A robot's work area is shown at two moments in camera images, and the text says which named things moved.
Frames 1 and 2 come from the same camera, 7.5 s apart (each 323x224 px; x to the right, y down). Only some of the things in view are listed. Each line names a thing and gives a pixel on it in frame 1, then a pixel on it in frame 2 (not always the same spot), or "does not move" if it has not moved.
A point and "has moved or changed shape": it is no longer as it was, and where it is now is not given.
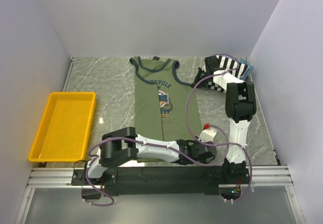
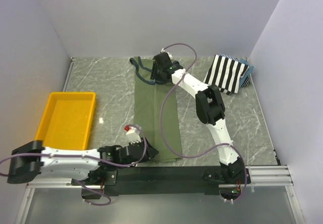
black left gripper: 204,160 -> 152,151
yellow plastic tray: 65,130 does not move
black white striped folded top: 233,70 does not move
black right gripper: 197,79 -> 153,75
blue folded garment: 250,69 does not move
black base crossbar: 161,180 does not move
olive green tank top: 160,104 has moved or changed shape
